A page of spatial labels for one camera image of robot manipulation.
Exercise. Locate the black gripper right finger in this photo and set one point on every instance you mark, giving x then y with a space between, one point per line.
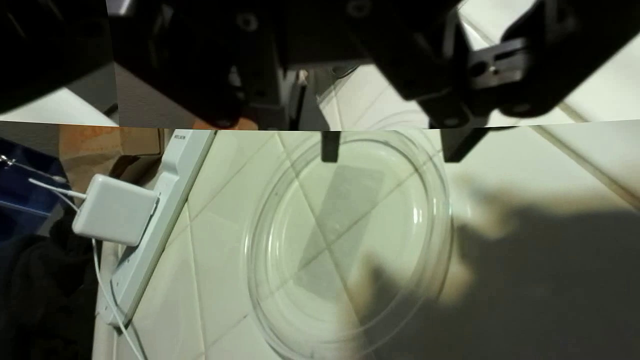
461 142

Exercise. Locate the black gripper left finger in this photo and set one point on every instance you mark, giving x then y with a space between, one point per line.
331 147

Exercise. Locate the white power strip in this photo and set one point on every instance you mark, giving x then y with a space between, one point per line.
167 212

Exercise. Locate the white power adapter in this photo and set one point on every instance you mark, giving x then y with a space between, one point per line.
117 210

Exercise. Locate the blue fabric item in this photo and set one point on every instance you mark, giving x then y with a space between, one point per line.
22 192

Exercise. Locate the dark clothing pile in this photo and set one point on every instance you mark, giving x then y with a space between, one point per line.
41 300

